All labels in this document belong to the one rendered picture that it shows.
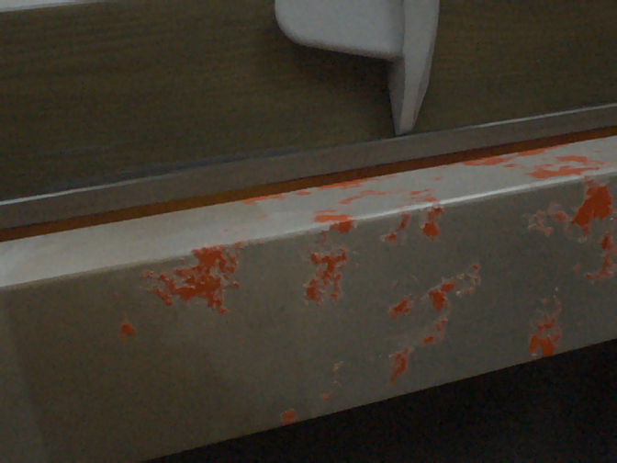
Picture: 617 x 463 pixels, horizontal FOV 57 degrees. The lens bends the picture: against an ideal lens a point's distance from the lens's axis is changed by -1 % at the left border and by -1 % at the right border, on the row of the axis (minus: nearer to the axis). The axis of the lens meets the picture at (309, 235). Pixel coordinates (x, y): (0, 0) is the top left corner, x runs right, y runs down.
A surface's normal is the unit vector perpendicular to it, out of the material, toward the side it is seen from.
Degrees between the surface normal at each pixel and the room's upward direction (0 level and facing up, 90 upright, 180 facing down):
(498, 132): 90
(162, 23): 90
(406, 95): 112
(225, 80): 90
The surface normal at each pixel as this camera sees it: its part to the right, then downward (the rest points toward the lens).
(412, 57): 0.26, 0.43
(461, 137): 0.24, 0.22
